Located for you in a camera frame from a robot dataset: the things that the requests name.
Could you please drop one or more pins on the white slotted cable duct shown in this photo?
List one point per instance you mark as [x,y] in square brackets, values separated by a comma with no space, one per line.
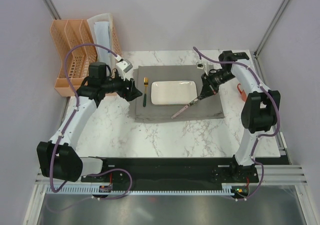
[96,189]

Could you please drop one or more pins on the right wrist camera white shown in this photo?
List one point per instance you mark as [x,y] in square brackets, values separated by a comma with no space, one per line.
[200,64]

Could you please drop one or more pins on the white rectangular plate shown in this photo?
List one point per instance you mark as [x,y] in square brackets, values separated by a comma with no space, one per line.
[166,93]

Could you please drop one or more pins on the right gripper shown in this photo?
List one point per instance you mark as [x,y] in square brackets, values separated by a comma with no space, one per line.
[208,86]

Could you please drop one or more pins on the white paper folder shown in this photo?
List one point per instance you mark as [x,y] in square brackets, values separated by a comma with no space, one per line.
[102,40]

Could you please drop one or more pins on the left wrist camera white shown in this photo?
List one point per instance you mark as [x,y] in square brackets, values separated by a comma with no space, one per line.
[123,67]

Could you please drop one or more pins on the gold fork green handle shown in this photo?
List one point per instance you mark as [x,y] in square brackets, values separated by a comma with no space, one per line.
[146,83]

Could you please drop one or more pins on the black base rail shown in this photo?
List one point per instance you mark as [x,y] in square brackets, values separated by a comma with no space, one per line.
[173,174]

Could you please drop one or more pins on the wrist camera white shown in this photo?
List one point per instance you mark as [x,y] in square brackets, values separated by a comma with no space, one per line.
[123,67]
[200,64]

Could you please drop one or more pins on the orange plastic file organizer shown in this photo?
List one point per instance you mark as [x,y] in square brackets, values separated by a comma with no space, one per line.
[68,33]

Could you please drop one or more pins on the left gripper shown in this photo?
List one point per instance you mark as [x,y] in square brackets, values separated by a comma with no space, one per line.
[132,93]

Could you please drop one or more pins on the aluminium frame rail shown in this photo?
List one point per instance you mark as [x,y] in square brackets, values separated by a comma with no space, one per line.
[283,175]

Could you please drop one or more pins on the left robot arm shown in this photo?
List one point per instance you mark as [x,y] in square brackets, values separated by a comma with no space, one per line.
[57,157]

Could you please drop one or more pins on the black knife pink handle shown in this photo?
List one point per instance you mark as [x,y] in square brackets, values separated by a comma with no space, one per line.
[193,102]

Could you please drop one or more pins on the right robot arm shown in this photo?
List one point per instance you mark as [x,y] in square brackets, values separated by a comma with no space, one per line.
[260,114]

